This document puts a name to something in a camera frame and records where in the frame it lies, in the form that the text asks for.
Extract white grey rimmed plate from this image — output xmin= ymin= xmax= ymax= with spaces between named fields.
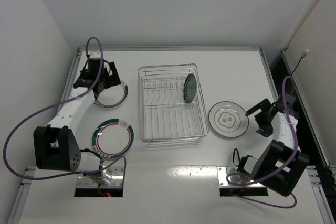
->
xmin=208 ymin=101 xmax=249 ymax=138

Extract black cable white connector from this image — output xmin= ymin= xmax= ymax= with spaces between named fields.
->
xmin=290 ymin=48 xmax=309 ymax=77

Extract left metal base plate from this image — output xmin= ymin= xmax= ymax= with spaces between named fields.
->
xmin=76 ymin=167 xmax=125 ymax=189

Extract metal base plate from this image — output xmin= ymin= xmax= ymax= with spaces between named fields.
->
xmin=216 ymin=166 xmax=264 ymax=189
xmin=76 ymin=167 xmax=125 ymax=189

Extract green red rimmed plate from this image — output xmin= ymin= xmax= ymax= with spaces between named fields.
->
xmin=94 ymin=80 xmax=129 ymax=109
xmin=92 ymin=119 xmax=134 ymax=159

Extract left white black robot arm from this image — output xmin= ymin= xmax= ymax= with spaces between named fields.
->
xmin=33 ymin=58 xmax=121 ymax=173

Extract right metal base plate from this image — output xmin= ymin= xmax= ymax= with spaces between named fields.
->
xmin=216 ymin=166 xmax=264 ymax=189

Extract metal wire dish rack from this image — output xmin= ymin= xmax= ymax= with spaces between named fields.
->
xmin=138 ymin=63 xmax=209 ymax=144

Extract small blue patterned plate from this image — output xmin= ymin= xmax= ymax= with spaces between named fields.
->
xmin=183 ymin=73 xmax=197 ymax=103

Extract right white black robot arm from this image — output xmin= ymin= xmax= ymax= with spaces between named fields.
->
xmin=237 ymin=99 xmax=309 ymax=197

